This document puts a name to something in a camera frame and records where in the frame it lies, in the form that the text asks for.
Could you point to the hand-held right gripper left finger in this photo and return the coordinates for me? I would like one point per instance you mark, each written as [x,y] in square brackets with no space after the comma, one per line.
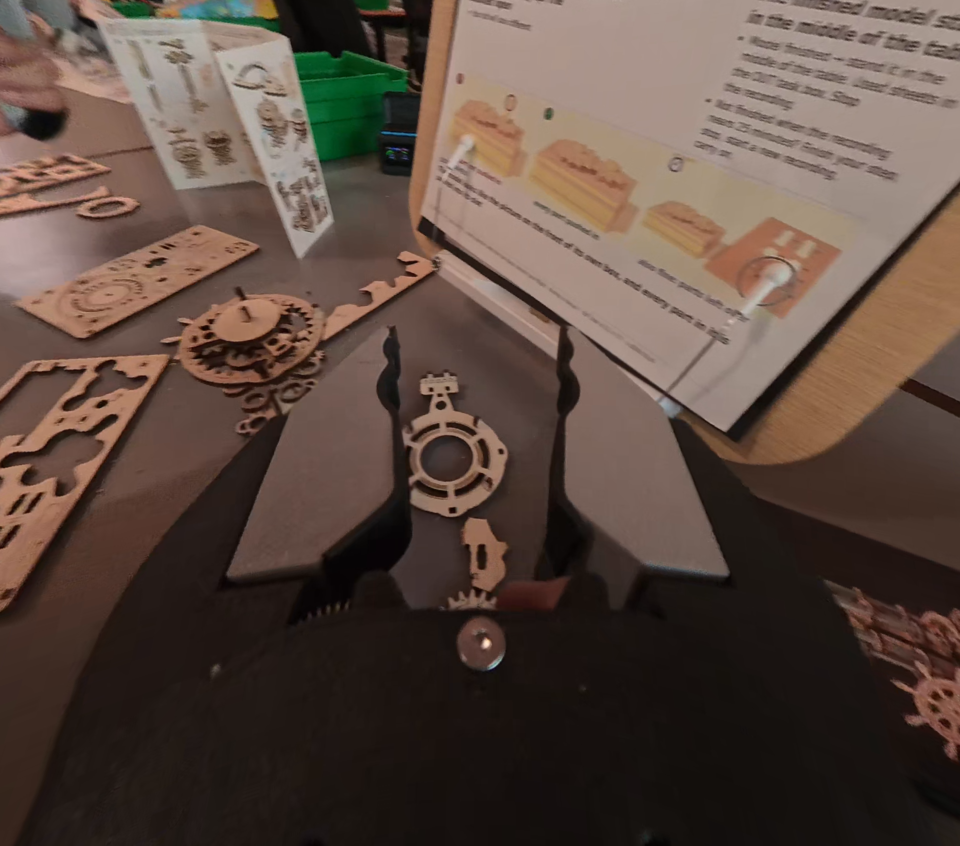
[322,486]

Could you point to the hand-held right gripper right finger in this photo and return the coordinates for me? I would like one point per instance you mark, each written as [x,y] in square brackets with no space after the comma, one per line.
[637,486]

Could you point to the wooden gear assembly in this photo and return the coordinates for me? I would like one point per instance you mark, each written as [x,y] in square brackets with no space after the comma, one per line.
[240,325]

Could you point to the assembly instruction leaflet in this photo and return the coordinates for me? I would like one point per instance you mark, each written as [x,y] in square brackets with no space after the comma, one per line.
[187,103]

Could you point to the person's left hand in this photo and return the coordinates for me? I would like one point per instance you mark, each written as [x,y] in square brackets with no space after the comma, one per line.
[26,73]

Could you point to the small slotted wooden piece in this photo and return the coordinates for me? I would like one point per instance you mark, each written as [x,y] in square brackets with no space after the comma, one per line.
[491,565]

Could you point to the small wooden gear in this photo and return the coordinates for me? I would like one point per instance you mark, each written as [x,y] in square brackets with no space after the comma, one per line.
[472,600]

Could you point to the wooden wave-edged strip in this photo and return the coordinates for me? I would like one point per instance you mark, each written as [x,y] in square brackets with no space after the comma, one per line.
[375,302]

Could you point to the colourful printed box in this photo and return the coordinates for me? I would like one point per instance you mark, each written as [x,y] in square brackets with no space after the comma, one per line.
[217,2]

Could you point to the wooden sheet with large cutouts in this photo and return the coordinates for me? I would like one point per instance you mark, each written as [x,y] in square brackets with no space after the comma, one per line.
[120,403]

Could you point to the instruction sheet on board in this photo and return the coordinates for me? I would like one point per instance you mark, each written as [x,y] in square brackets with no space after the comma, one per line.
[862,403]

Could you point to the wooden sheet with circular engraving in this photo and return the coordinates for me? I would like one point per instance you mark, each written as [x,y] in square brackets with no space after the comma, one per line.
[187,261]

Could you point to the dark box with wheel print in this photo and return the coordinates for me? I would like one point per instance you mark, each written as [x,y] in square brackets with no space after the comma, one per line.
[922,673]

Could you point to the green plastic bin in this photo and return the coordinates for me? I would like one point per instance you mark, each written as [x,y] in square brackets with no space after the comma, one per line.
[345,111]

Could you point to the black device with screen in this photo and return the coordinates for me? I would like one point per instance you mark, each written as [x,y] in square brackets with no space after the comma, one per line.
[397,141]

